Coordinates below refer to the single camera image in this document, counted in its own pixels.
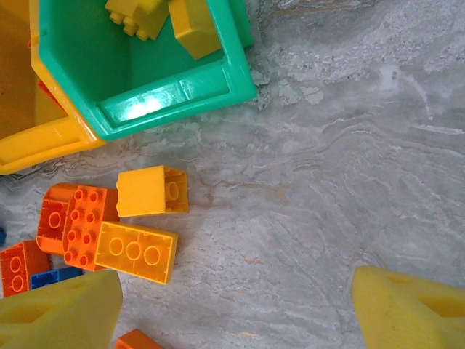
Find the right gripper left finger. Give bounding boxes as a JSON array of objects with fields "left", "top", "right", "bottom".
[{"left": 0, "top": 269, "right": 124, "bottom": 349}]

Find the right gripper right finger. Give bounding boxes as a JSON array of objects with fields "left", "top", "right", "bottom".
[{"left": 350, "top": 265, "right": 465, "bottom": 349}]

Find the small blue lego brick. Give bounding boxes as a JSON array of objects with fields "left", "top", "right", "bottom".
[{"left": 30, "top": 267, "right": 86, "bottom": 291}]

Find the yellow long lego brick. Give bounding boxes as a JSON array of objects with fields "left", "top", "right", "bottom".
[{"left": 93, "top": 220, "right": 179, "bottom": 286}]

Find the large orange lego block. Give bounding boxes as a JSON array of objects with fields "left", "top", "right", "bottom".
[{"left": 35, "top": 182, "right": 121, "bottom": 273}]

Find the yellow plastic bin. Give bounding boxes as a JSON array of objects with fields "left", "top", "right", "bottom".
[{"left": 0, "top": 0, "right": 108, "bottom": 175}]

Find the green plastic bin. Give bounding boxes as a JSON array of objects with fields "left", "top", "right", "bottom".
[{"left": 37, "top": 0, "right": 258, "bottom": 143}]

